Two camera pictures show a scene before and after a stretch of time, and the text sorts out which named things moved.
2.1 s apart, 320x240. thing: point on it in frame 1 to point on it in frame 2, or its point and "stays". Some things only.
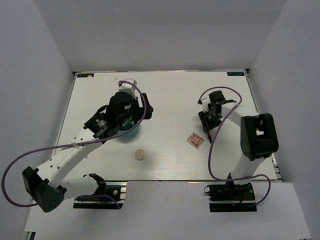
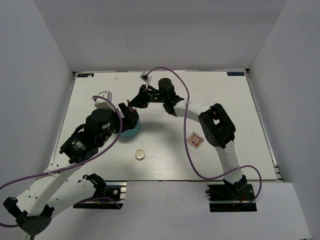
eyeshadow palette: (195, 140) stays
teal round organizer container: (128, 126) stays
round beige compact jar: (139, 154) stays
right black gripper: (206, 124) to (143, 94)
